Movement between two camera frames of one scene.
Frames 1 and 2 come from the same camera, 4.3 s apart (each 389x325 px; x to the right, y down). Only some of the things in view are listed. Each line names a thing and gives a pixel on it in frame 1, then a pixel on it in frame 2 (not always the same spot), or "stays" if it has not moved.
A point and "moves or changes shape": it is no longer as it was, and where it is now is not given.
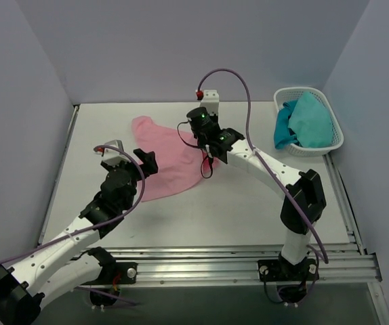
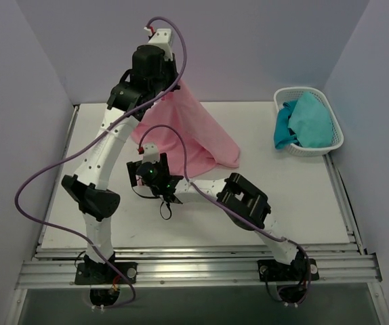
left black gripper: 146,162 to 169,82
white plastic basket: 286,94 stays
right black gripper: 200,124 to 132,170
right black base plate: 280,270 stays
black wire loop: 205,156 to 160,206
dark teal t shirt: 283,135 stays
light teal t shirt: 311,122 stays
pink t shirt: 182,162 moves or changes shape
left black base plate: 115,273 stays
